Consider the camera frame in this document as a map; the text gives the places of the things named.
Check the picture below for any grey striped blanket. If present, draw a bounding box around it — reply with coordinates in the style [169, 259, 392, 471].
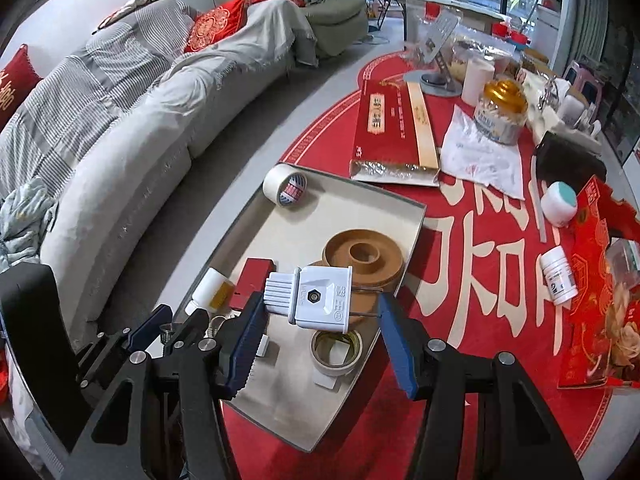
[0, 0, 196, 201]

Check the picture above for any white tape roll striped core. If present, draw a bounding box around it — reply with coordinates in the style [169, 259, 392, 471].
[262, 163, 307, 208]

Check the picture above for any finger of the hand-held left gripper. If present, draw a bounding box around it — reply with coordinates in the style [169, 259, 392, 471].
[75, 304, 175, 391]
[155, 309, 211, 366]

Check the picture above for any white plastic strip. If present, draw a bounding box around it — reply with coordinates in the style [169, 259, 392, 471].
[530, 155, 548, 243]

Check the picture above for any light blue blanket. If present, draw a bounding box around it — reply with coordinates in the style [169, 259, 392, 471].
[0, 176, 58, 271]

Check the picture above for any light grey fringed throw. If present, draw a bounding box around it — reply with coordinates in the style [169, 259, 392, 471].
[140, 0, 318, 111]

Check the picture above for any white bottle yellow label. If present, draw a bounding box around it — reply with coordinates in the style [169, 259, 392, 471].
[185, 267, 236, 317]

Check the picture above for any red cushion gold print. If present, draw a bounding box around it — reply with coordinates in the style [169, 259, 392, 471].
[0, 44, 43, 131]

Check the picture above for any clear plastic container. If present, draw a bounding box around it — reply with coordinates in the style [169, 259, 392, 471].
[605, 239, 640, 281]

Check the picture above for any long red box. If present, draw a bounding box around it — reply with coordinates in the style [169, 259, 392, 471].
[348, 79, 442, 187]

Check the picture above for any pink stool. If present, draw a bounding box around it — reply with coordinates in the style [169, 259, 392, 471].
[562, 60, 601, 86]

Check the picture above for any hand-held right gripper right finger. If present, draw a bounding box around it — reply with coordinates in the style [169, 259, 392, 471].
[377, 291, 586, 480]

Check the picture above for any grey shallow tray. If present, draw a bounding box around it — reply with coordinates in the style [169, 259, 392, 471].
[165, 162, 427, 453]

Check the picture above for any green armchair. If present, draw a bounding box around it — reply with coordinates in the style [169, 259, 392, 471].
[215, 0, 370, 58]

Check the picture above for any white tape roll yellow core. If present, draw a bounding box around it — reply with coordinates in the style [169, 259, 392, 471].
[310, 329, 364, 377]

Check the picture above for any pale table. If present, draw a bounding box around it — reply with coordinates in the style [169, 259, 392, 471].
[395, 0, 541, 36]

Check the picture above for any silver phone stand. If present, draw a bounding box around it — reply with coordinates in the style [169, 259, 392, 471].
[402, 10, 463, 97]

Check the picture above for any black pouch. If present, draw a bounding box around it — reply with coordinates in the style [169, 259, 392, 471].
[534, 131, 608, 196]

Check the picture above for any grey curved sofa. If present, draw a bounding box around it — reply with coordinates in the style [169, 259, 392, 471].
[0, 0, 321, 411]

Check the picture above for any red embroidered cushion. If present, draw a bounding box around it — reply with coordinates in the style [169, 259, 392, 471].
[184, 0, 248, 54]

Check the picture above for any white jar teal lid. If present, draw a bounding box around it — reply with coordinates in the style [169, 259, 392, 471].
[541, 181, 578, 226]

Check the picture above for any white bottle blue label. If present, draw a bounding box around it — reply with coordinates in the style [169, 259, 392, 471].
[540, 246, 578, 306]

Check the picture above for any white power plug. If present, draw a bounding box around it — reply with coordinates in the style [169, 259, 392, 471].
[263, 265, 386, 333]

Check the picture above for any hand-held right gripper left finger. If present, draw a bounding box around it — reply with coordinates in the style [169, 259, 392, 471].
[70, 290, 266, 480]

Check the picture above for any red gift box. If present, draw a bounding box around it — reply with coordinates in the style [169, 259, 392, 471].
[557, 175, 640, 391]

